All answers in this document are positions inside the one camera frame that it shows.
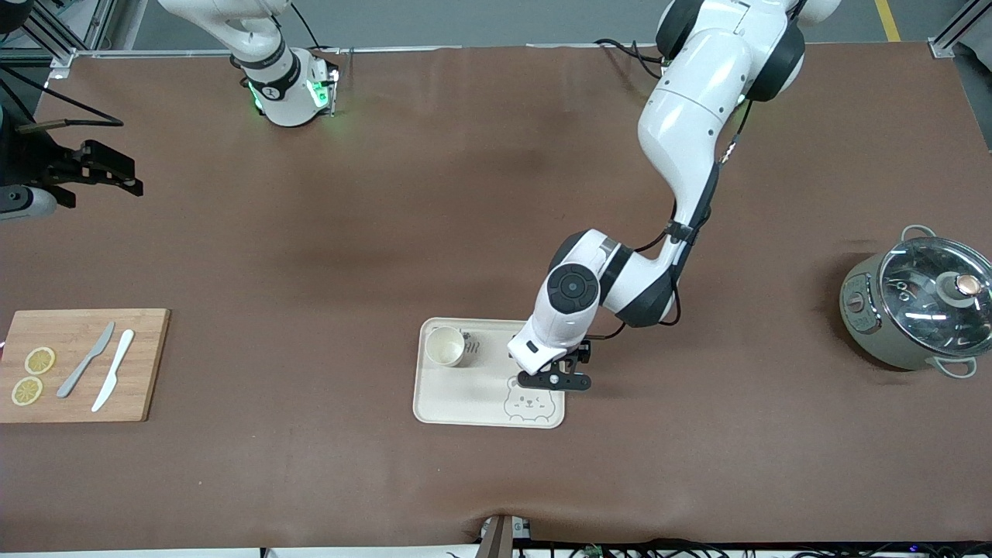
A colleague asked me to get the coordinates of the grey bracket post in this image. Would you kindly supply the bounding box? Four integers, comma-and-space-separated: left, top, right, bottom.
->
479, 514, 533, 558

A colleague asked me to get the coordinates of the white plastic knife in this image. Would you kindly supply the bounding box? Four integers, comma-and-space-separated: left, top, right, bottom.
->
91, 329, 136, 413

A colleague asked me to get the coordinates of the white plastic cup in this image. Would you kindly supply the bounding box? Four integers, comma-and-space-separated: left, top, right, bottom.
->
425, 326, 467, 368

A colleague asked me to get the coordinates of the aluminium frame profile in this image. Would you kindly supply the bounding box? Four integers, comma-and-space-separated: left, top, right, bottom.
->
0, 0, 117, 78
928, 0, 992, 59

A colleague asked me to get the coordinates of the grey-green electric cooking pot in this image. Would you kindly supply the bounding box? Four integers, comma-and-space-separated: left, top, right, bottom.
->
839, 225, 992, 379

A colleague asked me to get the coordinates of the glass pot lid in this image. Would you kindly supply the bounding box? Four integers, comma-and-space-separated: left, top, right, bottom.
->
878, 236, 992, 359

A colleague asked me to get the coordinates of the cream tray with bear print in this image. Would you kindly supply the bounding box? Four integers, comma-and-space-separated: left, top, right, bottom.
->
412, 317, 567, 429

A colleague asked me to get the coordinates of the grey plastic knife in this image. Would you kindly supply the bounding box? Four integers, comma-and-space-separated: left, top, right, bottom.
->
56, 322, 116, 399

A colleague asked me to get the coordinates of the black base cable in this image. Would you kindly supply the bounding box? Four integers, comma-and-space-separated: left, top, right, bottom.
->
291, 0, 342, 55
595, 37, 667, 78

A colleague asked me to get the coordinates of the long black left arm cable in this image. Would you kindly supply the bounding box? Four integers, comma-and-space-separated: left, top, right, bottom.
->
585, 97, 756, 342

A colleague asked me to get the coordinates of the wooden cutting board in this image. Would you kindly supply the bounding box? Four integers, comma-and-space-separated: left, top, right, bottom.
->
0, 308, 171, 424

